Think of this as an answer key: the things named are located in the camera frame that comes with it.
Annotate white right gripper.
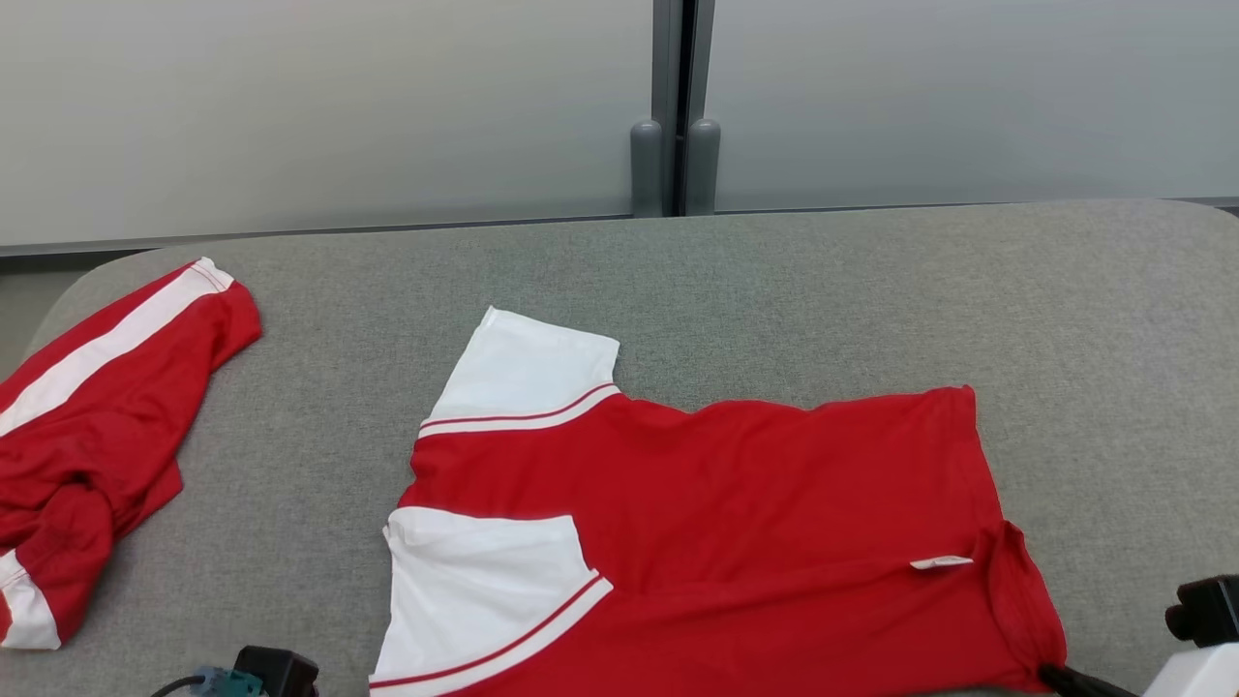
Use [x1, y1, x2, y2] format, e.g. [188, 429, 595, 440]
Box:
[1038, 643, 1239, 697]

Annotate red shirt with white sleeves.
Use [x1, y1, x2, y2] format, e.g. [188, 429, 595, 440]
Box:
[368, 306, 1069, 697]

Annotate red shorts with white stripes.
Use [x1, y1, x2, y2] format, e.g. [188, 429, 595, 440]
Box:
[0, 257, 263, 651]

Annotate grey partition base rail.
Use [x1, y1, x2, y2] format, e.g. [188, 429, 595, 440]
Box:
[0, 213, 635, 258]
[718, 197, 1239, 216]

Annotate grey rounded post foot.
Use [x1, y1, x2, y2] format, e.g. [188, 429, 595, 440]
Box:
[685, 118, 722, 216]
[630, 118, 665, 218]

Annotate grey partition post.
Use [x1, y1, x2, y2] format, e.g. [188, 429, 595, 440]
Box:
[653, 0, 715, 216]

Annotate teal left camera connector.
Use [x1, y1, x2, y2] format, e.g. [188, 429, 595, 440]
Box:
[189, 666, 264, 697]

